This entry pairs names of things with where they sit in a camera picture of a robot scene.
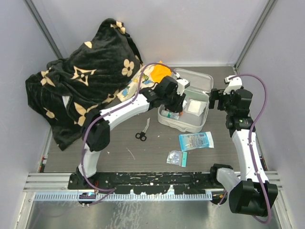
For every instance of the grey medicine kit case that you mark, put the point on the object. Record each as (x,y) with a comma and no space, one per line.
(200,86)

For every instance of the white slotted cable duct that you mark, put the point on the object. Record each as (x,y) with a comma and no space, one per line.
(91,197)

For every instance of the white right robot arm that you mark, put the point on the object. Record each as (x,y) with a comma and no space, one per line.
(251,193)

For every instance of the aluminium frame rail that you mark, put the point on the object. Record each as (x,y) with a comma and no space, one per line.
(47,182)

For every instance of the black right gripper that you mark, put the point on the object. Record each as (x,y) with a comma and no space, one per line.
(218,94)

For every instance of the light blue wipes pouch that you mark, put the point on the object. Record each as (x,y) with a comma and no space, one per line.
(196,141)

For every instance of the yellow cloth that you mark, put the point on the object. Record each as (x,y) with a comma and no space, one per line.
(159,72)

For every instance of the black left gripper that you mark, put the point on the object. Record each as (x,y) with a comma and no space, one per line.
(178,107)

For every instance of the white gauze pad packet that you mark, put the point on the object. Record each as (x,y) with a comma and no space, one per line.
(195,107)

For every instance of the black handled scissors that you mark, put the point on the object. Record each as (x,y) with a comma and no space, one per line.
(142,135)

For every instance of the black floral fleece blanket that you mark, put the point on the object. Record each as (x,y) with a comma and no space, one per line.
(90,78)

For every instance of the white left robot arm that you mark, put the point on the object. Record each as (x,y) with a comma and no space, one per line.
(99,123)

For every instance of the small bag with teal header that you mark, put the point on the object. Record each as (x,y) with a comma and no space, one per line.
(178,158)

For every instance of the white bottle green label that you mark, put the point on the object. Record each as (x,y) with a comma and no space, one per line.
(171,115)

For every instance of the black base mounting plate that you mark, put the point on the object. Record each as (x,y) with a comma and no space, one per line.
(155,182)

